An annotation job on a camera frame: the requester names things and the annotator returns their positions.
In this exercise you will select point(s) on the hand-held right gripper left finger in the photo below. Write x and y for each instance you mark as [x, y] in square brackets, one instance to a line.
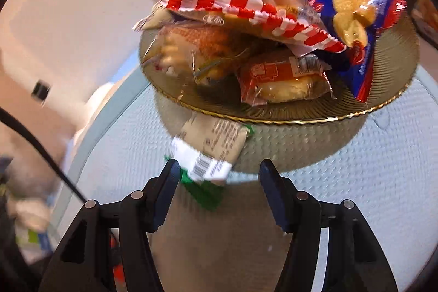
[167, 189]

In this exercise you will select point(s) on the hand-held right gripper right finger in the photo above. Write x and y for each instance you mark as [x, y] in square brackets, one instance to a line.
[273, 196]

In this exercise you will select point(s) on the green and white packet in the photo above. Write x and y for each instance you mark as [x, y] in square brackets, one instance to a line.
[212, 141]

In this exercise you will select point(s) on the clear pastry packet red label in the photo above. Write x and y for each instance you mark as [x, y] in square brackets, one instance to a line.
[284, 86]

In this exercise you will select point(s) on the clear bread bun packet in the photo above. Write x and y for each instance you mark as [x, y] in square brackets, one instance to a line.
[191, 42]

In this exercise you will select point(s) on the glass plate gold rim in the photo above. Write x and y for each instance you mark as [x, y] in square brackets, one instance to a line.
[376, 86]

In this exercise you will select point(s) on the blue cracker packet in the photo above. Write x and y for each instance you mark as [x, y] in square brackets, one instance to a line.
[373, 4]

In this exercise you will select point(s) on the dark wall socket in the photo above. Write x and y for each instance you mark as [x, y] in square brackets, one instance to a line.
[41, 92]

